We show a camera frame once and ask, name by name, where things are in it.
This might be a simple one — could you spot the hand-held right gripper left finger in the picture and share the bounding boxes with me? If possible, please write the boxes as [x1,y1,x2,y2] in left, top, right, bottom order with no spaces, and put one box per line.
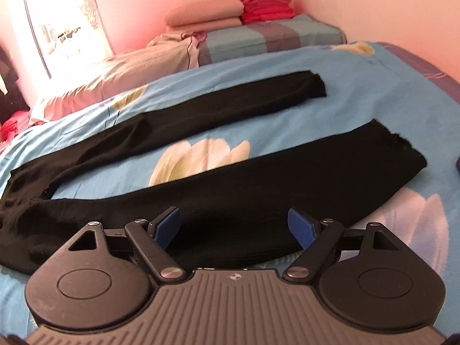
[67,206,187,285]

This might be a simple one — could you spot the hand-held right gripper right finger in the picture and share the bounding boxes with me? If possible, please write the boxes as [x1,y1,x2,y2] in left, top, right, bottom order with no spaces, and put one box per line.
[283,207,402,285]

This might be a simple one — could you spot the black pants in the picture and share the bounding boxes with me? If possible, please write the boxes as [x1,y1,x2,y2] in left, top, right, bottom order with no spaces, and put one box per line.
[0,70,428,276]

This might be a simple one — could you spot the blue floral bedsheet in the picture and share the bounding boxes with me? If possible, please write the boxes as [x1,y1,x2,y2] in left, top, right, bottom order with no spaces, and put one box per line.
[0,41,460,338]

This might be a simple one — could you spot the beige pillow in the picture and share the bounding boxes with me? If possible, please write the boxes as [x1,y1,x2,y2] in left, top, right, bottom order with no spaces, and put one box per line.
[29,30,208,124]

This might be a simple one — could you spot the pile of pink clothes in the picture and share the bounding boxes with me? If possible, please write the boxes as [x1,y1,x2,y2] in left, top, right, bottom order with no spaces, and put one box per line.
[0,110,35,143]

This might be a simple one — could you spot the blue striped pillow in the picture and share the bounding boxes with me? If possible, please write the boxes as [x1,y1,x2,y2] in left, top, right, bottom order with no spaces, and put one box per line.
[198,14,348,66]

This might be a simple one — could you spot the purple striped mattress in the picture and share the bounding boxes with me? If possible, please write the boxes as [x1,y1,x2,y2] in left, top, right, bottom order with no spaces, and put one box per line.
[377,41,460,98]

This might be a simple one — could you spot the folded beige blanket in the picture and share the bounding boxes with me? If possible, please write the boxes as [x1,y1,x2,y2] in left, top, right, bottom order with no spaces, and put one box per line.
[164,3,246,31]

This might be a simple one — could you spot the bright window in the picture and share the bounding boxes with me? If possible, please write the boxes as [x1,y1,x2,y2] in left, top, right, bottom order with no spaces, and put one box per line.
[20,0,113,80]

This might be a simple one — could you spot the folded red blanket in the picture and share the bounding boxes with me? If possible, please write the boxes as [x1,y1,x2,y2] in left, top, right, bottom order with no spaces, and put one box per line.
[239,0,296,25]

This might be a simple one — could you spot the floral curtain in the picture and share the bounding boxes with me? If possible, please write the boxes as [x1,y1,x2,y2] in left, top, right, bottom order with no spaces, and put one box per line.
[78,0,106,34]

